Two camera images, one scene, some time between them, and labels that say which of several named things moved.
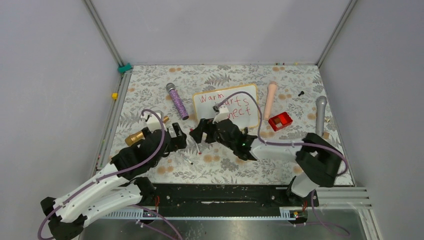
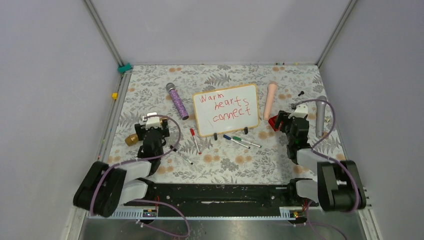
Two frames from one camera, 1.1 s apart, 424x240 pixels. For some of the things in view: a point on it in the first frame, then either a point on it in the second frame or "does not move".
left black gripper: [179, 142] to [163, 130]
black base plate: [227, 197] does not move
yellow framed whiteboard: [242, 108] does not move
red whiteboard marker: [196, 144] does not move
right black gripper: [197, 134] to [283, 116]
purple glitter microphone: [171, 88] does not move
